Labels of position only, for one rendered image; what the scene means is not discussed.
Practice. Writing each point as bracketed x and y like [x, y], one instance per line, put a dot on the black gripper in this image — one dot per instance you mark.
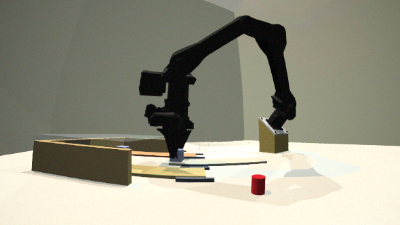
[175, 123]

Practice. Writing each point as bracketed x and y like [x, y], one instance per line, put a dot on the tan flat strip with red stripes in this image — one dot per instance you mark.
[158, 154]

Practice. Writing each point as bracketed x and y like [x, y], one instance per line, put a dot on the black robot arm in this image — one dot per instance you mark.
[271, 39]

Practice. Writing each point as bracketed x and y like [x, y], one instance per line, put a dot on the red cylinder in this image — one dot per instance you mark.
[258, 184]

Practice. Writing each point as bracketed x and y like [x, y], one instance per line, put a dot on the tan flat strip with green lines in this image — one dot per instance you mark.
[167, 172]

